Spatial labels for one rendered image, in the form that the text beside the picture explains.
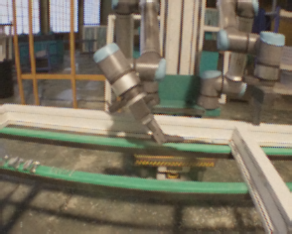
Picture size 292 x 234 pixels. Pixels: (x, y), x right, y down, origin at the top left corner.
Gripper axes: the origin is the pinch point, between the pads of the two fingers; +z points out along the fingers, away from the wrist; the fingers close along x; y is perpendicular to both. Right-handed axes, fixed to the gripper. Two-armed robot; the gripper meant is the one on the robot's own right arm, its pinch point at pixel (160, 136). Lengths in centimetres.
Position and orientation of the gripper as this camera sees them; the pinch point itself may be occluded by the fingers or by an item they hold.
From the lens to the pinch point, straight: 69.4
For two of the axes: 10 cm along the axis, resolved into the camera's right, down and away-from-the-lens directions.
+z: 5.4, 8.4, 0.4
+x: 0.9, -1.1, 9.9
